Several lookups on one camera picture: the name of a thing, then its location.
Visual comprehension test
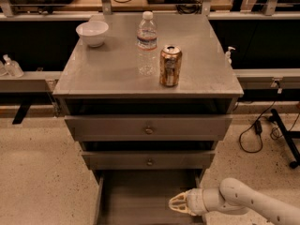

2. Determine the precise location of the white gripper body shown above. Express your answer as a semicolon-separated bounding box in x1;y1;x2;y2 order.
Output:
186;187;225;216

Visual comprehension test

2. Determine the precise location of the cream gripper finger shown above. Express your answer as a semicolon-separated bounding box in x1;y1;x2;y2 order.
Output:
170;204;194;216
169;192;187;206

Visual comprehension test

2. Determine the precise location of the grey bottom drawer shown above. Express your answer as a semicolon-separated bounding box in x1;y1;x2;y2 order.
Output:
95;170;204;225

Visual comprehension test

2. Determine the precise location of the grey drawer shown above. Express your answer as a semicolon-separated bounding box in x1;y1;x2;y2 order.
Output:
95;170;204;225
82;151;215;170
65;114;233;142

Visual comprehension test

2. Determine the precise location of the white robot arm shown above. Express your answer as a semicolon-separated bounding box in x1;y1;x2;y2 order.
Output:
169;178;300;225

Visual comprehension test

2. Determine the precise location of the grey middle drawer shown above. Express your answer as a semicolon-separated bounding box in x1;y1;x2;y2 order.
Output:
82;151;215;170

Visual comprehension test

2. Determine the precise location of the grey drawer cabinet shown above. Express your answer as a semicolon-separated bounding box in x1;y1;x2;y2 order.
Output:
52;13;245;193

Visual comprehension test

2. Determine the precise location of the grey top drawer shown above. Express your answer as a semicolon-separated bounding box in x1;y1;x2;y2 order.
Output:
65;114;233;142

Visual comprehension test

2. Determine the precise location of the black stand leg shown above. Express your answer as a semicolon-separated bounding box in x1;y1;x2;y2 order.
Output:
270;109;300;169

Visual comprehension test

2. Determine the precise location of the orange soda can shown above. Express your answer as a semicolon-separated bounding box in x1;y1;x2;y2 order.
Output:
159;44;183;87

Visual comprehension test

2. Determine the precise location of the white pump dispenser bottle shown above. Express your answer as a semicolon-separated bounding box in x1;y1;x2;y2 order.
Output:
225;46;235;65

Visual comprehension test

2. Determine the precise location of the clear plastic water bottle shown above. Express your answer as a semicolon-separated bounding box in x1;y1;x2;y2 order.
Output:
136;11;158;76

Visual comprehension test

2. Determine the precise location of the white bowl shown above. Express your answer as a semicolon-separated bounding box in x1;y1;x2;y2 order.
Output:
76;21;109;47

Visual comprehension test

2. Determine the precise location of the clear sanitizer bottle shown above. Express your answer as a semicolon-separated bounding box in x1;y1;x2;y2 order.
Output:
3;54;23;78

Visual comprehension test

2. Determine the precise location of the black floor power cable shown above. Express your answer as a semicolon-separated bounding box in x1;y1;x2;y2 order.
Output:
238;101;278;155

